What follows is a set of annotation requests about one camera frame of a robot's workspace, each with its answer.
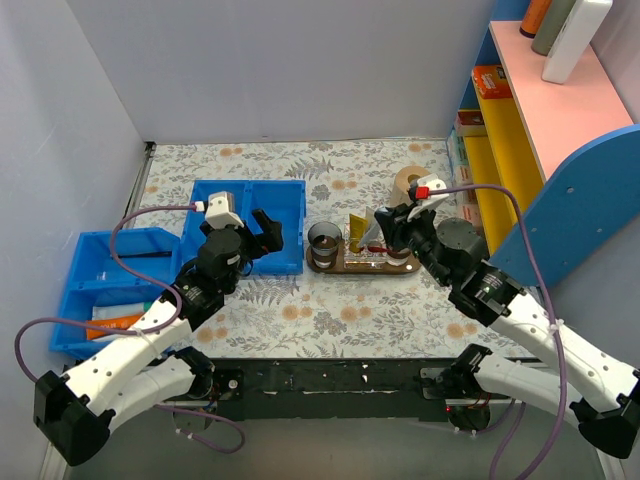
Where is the light blue toothbrush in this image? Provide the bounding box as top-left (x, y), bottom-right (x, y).
top-left (357, 220), bottom-right (381, 248)

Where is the yellow toothpaste tube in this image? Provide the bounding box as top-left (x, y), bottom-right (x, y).
top-left (349, 214), bottom-right (368, 253)

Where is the clear glass cup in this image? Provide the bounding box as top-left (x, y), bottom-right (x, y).
top-left (386, 248), bottom-right (411, 266)

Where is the red toothbrush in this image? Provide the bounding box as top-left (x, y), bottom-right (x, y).
top-left (367, 245), bottom-right (393, 253)

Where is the clear acrylic holder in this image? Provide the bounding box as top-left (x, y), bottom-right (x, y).
top-left (343, 238), bottom-right (387, 270)

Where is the white toothpaste tube black cap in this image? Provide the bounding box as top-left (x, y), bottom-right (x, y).
top-left (365, 207), bottom-right (376, 227)

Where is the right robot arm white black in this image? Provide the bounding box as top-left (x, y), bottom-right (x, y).
top-left (375, 205), bottom-right (639, 459)

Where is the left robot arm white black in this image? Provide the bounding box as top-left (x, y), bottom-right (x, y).
top-left (34, 209), bottom-right (284, 466)

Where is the oval wooden tray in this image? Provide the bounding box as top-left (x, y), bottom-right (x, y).
top-left (306, 241), bottom-right (422, 276)

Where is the blue toiletry bin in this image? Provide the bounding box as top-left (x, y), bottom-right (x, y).
top-left (49, 227), bottom-right (180, 360)

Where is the black toothbrush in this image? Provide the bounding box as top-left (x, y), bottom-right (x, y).
top-left (111, 251), bottom-right (172, 260)

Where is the orange toothpaste tube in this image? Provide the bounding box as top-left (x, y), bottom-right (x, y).
top-left (86, 314), bottom-right (142, 341)

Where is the brown toilet paper roll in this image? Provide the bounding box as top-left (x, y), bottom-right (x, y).
top-left (390, 166), bottom-right (433, 207)

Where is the blue double bin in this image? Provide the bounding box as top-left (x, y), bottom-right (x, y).
top-left (191, 179), bottom-right (306, 275)

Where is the red box on shelf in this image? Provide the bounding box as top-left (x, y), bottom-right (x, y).
top-left (454, 109), bottom-right (487, 137)

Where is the colourful shelf unit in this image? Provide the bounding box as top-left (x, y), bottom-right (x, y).
top-left (460, 1), bottom-right (639, 286)

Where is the orange snack box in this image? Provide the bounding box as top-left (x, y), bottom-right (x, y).
top-left (471, 64), bottom-right (512, 100)

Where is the orange bottle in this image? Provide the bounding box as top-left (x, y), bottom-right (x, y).
top-left (519, 0), bottom-right (552, 38)

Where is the grey bottle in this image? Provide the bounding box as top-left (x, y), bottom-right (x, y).
top-left (531, 0), bottom-right (575, 56)

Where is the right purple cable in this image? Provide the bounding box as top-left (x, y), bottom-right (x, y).
top-left (444, 183), bottom-right (569, 480)

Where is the purple cable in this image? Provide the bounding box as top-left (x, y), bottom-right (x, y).
top-left (13, 204), bottom-right (246, 454)
top-left (444, 183), bottom-right (569, 480)

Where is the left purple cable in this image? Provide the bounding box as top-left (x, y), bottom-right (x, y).
top-left (13, 204), bottom-right (246, 454)

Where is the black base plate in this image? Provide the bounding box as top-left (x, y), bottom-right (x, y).
top-left (154, 357), bottom-right (494, 424)

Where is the aluminium rail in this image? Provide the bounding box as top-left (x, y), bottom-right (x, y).
top-left (39, 363), bottom-right (614, 480)

